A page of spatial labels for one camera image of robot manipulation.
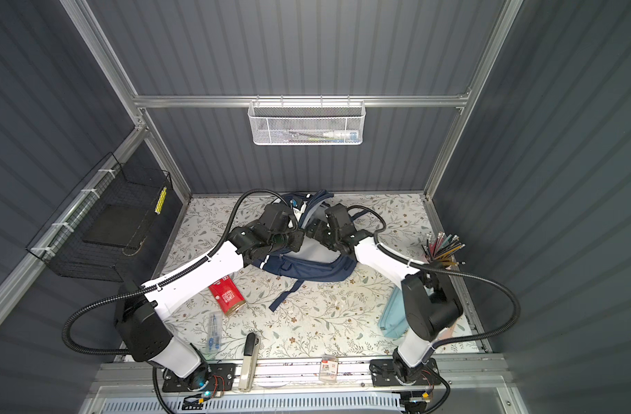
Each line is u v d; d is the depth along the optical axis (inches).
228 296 34.9
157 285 17.5
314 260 36.0
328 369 28.9
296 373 29.8
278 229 24.2
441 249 34.8
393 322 30.8
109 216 29.7
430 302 18.2
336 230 26.8
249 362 28.5
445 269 17.7
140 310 17.3
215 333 31.7
